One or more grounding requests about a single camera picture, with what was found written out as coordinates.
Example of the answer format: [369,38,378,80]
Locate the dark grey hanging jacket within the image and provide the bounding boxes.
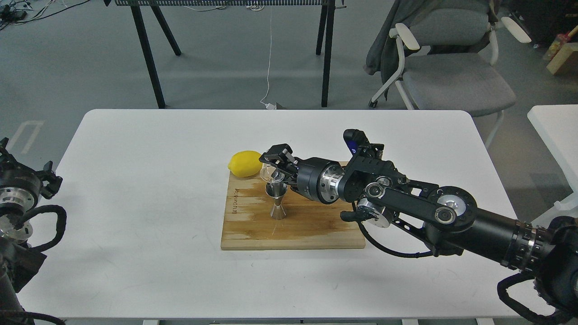
[364,0,502,83]

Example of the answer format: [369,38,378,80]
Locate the yellow lemon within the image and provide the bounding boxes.
[228,150,262,178]

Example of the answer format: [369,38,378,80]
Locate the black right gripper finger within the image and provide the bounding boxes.
[259,144,298,174]
[260,165,297,193]

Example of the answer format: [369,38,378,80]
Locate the steel double jigger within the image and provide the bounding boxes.
[266,182,287,220]

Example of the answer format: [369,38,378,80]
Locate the white power cable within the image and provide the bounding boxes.
[260,7,278,110]

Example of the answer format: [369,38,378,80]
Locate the wooden cutting board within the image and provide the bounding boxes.
[221,174,366,251]

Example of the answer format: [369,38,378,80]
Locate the black metal table frame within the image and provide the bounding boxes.
[104,0,343,109]

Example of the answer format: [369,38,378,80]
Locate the cardboard box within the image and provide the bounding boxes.
[546,42,578,75]

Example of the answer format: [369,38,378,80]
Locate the grey office chair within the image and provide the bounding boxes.
[368,5,530,147]

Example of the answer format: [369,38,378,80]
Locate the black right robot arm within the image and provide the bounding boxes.
[259,129,578,325]

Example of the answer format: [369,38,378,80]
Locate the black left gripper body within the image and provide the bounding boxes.
[0,156,42,216]

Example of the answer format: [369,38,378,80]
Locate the small clear glass cup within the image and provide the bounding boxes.
[260,164,284,184]

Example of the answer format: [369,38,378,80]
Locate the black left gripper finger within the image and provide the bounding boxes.
[36,161,63,200]
[0,138,16,165]

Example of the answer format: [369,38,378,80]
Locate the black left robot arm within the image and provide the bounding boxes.
[0,138,67,325]

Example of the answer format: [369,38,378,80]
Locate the black floor cables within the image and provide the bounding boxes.
[0,0,93,32]

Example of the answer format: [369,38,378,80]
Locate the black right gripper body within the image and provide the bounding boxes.
[284,157,344,205]

